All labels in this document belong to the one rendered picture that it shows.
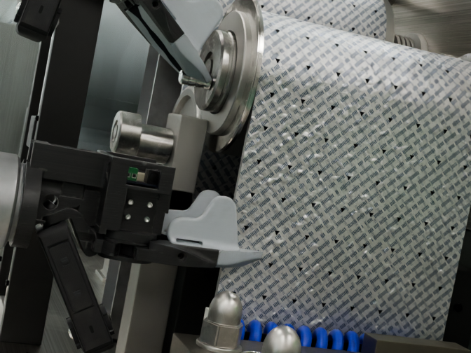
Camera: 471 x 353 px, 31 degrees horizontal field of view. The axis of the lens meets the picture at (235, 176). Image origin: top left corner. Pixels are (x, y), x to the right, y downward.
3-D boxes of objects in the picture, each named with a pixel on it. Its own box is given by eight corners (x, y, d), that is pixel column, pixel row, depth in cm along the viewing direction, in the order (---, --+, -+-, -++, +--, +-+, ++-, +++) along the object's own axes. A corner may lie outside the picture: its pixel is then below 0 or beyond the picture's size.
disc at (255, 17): (190, 147, 86) (217, 2, 85) (195, 148, 86) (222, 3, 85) (238, 158, 72) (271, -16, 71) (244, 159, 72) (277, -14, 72)
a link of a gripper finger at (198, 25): (258, 46, 73) (192, -42, 71) (207, 89, 72) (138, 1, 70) (247, 48, 76) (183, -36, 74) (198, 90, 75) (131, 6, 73)
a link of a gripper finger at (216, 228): (283, 206, 72) (178, 189, 69) (270, 275, 72) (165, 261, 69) (270, 202, 75) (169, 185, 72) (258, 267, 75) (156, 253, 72)
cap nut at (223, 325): (190, 337, 68) (200, 283, 68) (233, 342, 70) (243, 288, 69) (203, 351, 65) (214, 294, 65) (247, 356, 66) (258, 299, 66)
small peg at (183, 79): (183, 73, 75) (179, 86, 75) (213, 79, 75) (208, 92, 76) (181, 65, 76) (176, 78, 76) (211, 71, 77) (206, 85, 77)
